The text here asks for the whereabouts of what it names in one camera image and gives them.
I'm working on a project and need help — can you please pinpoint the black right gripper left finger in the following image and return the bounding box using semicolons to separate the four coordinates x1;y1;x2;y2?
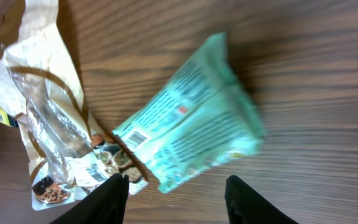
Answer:
51;174;129;224

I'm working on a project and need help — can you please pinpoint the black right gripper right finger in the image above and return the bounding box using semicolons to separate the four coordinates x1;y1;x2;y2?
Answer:
224;175;297;224

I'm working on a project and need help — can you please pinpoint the teal white tissue pack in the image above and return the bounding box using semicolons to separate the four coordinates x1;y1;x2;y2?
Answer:
114;32;266;194

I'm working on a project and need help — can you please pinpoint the brown white snack pouch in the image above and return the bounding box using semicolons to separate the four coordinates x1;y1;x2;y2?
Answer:
0;0;147;210

